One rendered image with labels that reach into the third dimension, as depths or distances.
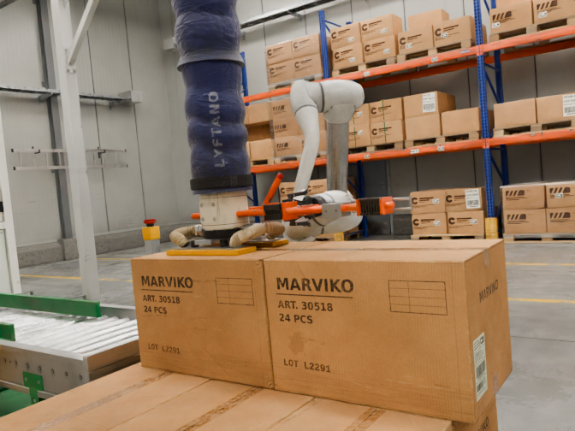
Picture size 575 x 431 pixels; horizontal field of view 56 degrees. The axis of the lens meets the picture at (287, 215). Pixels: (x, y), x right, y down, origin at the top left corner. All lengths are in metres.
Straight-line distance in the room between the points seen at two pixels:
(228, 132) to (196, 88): 0.19
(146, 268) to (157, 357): 0.32
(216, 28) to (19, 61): 10.75
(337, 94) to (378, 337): 1.22
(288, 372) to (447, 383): 0.48
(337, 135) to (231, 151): 0.72
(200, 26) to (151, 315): 1.01
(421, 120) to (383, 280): 7.90
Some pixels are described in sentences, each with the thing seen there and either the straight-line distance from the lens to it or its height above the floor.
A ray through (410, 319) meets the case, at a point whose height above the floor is 0.79.
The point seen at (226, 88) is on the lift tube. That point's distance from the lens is 1.92.
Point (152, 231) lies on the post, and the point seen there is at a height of 0.98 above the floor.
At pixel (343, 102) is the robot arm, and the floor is 1.49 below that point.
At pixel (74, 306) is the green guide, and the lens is 3.20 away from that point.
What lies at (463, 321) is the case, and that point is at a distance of 1.39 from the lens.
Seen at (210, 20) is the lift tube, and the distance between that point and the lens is 1.95.
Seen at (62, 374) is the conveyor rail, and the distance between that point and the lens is 2.30.
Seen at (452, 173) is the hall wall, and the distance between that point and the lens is 10.45.
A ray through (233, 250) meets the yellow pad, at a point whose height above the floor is 0.96.
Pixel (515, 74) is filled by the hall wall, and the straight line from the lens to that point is 10.25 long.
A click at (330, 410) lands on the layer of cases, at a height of 0.54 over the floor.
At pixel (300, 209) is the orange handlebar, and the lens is 1.73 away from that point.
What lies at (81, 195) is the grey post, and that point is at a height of 1.24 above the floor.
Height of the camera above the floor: 1.16
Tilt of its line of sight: 3 degrees down
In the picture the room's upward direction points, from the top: 5 degrees counter-clockwise
